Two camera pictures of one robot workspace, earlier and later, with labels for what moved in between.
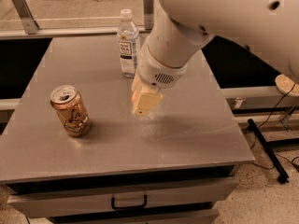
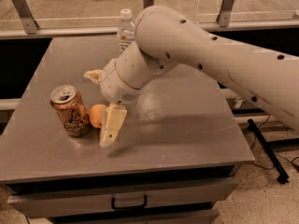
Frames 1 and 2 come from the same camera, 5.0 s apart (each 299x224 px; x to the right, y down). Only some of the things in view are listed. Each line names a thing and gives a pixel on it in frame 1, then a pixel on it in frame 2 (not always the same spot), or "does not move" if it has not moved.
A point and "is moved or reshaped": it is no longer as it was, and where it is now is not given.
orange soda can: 71,110 does not move
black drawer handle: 129,206 does not move
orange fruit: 135,95 is moved or reshaped
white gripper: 155,73 to 114,84
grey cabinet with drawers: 175,164 does not move
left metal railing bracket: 24,12 does not move
